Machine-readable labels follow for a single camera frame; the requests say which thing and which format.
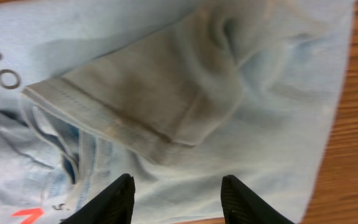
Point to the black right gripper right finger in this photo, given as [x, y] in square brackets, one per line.
[241, 205]

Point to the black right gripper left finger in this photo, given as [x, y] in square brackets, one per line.
[114, 205]

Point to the light blue t-shirt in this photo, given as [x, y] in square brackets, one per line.
[176, 93]

